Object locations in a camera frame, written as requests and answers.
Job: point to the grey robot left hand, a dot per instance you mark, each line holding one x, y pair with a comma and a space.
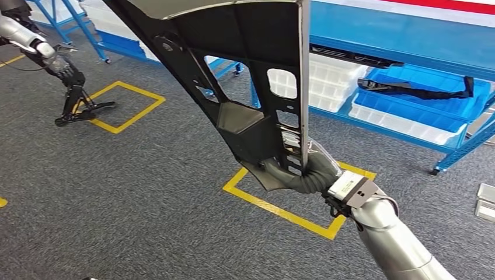
69, 73

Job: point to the black plastic panel part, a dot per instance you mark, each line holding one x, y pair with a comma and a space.
239, 34

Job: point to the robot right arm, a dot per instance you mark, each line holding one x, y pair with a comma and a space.
394, 243

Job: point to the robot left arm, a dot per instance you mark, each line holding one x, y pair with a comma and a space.
17, 33

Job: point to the blue metal shelf rack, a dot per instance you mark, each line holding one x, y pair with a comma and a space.
406, 42
127, 48

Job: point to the flat black plastic part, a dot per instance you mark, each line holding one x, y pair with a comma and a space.
355, 58

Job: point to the long black plastic part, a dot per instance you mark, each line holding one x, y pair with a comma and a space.
417, 92

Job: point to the yellow floor tape square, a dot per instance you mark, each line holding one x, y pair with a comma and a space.
139, 90
278, 212

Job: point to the blue plastic crate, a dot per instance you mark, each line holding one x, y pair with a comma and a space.
417, 110

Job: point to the red floor tape strip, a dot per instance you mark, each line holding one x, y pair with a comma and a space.
444, 4

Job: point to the silver floor socket plate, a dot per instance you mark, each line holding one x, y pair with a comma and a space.
488, 193
486, 211

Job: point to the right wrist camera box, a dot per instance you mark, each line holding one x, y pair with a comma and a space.
354, 189

